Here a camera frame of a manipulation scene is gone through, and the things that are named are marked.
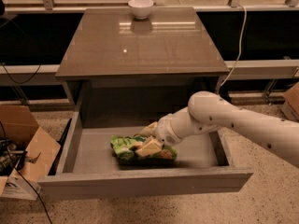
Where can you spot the cardboard box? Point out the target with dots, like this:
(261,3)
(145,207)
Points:
(290,108)
(41,150)

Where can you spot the white ceramic bowl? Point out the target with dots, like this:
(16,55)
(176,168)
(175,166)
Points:
(141,9)

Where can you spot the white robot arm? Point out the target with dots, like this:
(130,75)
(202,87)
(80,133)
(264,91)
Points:
(206,112)

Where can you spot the green rice chip bag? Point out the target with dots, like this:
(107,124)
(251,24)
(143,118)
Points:
(124,148)

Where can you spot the grey cabinet with glossy top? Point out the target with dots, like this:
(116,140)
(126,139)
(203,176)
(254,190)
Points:
(120,71)

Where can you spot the cardboard box on left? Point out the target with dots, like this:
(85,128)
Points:
(41,150)

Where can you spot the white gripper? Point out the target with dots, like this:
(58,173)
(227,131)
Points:
(164,131)

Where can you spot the open grey top drawer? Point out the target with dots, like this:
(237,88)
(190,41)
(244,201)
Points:
(88,168)

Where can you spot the cardboard box on right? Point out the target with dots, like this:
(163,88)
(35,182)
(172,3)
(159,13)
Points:
(290,108)

